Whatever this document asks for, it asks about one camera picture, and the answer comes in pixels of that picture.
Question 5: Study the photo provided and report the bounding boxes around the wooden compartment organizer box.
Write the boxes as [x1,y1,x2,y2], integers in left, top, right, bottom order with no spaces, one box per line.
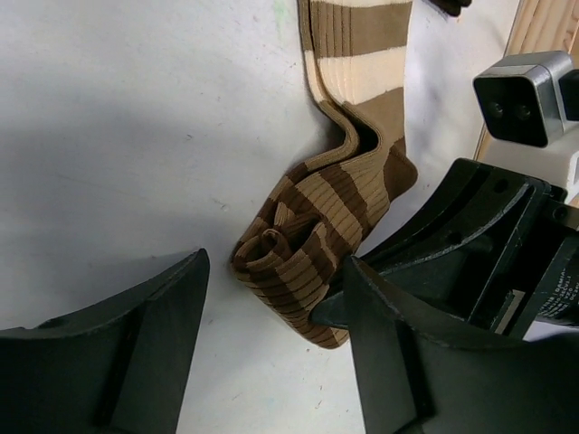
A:
[473,1,578,205]

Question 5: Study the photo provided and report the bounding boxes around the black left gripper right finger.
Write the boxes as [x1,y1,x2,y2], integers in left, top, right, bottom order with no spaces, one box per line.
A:
[344,258,578,433]

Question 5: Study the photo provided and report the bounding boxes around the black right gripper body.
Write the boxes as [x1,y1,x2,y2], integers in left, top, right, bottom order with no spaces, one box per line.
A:
[433,180,578,338]

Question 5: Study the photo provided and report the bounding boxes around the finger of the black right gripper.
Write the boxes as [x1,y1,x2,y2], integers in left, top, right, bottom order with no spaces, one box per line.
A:
[309,290,353,329]
[362,158,543,270]

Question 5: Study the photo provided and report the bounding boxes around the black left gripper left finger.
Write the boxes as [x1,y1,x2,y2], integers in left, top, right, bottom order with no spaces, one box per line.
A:
[1,250,210,433]

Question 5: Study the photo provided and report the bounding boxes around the brown tan striped sock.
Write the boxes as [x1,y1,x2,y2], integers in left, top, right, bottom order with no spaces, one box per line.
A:
[230,1,417,349]

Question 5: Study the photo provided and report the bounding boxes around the dark brown tan argyle sock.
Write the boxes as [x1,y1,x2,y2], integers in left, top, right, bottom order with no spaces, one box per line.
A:
[429,0,472,17]

